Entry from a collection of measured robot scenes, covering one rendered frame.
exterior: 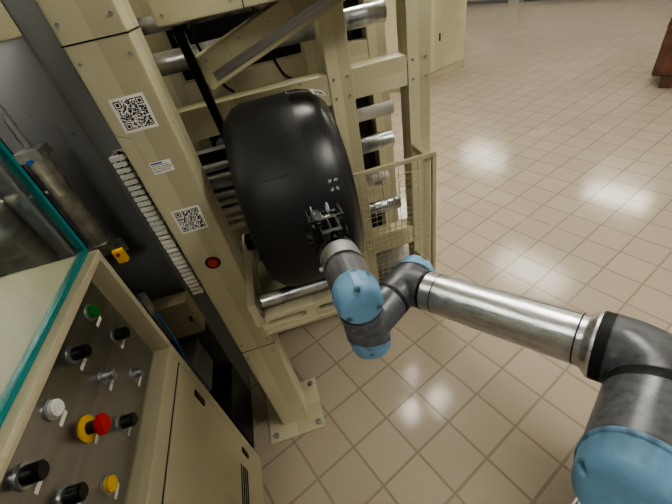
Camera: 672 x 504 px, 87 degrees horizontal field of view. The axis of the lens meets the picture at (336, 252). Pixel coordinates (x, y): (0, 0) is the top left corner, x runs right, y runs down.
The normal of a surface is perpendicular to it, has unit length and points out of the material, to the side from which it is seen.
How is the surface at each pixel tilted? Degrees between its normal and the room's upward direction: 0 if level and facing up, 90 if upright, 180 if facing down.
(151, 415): 0
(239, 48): 90
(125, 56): 90
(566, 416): 0
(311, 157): 48
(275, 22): 90
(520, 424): 0
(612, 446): 41
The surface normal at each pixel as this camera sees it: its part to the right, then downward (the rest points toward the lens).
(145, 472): -0.17, -0.76
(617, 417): -0.62, -0.78
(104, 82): 0.25, 0.58
